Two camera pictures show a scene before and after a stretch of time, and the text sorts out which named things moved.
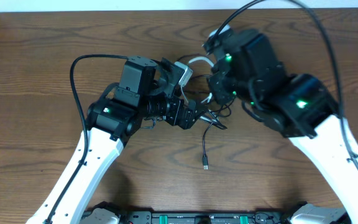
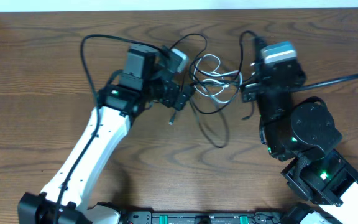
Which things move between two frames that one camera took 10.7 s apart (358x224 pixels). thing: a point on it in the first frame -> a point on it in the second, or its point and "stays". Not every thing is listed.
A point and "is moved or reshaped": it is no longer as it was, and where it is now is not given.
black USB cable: [205, 158] -> [197, 106]
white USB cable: [207, 99] is moved or reshaped
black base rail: [271, 217] stays
